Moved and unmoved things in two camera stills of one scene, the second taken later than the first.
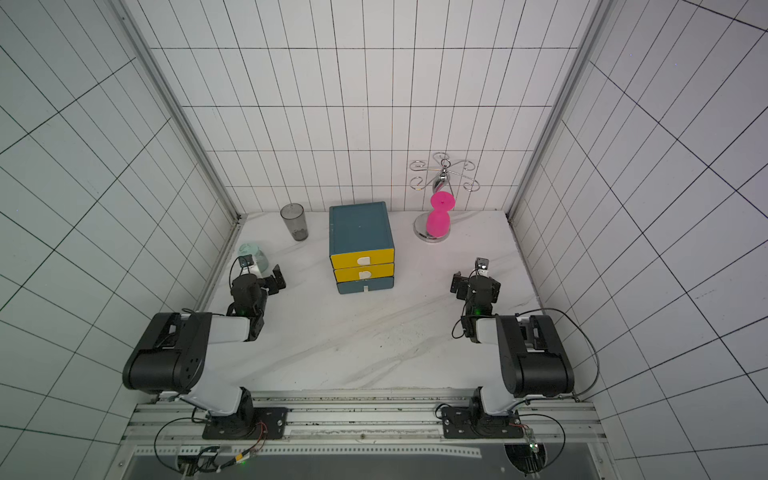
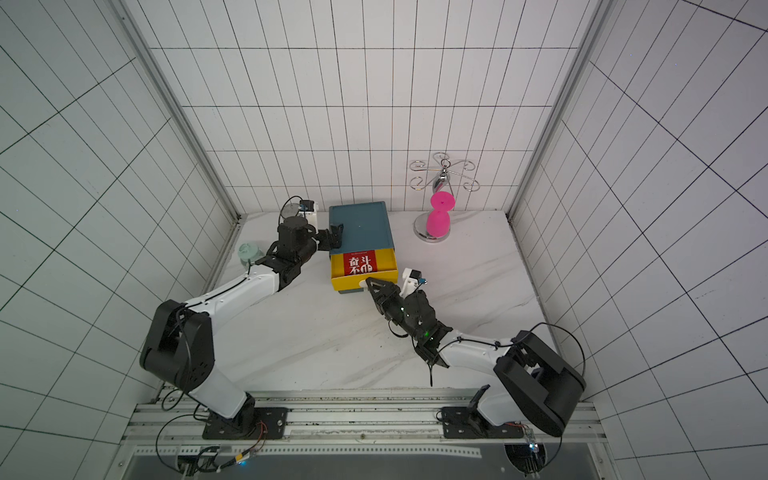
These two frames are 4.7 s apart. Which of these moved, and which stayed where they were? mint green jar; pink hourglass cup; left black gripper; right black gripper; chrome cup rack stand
Moved: right black gripper; left black gripper
Stayed: pink hourglass cup; mint green jar; chrome cup rack stand
